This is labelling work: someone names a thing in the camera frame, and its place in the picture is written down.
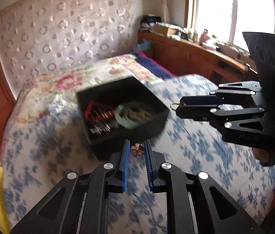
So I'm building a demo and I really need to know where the black jewelry box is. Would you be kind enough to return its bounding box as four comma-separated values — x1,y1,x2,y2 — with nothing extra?
76,77,170,160

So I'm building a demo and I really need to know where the pink figurine on sill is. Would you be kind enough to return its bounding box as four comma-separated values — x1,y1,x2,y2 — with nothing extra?
199,29,210,45

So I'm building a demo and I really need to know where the purple blanket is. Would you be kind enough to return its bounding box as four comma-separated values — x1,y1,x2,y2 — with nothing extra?
131,50,175,80

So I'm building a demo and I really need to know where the gold earring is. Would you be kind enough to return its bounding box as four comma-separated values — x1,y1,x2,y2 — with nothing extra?
170,103,186,111

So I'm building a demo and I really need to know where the blue floral white bedspread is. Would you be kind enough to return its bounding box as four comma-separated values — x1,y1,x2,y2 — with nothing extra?
2,74,275,233

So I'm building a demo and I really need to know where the wooden side cabinet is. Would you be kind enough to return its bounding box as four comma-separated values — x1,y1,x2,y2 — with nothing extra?
137,31,258,85

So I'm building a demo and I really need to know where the jade bangle with red cord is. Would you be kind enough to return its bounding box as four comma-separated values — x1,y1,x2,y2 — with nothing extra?
83,101,156,133

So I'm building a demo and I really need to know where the cardboard box on cabinet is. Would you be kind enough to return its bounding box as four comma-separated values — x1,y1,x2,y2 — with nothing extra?
152,23,178,36

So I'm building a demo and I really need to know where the sheer curtain with circles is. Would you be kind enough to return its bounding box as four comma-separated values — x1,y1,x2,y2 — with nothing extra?
0,0,135,97

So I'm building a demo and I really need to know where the bronze flower brooch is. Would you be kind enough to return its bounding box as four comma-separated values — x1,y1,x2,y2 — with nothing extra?
130,143,144,157

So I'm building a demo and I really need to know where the pink floral quilt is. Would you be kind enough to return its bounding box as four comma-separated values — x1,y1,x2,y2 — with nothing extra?
7,54,163,126

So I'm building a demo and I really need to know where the person's right hand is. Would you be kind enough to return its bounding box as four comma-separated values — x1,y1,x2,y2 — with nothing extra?
252,148,271,163

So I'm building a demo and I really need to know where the window with wooden frame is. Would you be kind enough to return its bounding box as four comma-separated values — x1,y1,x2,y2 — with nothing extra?
188,0,275,50

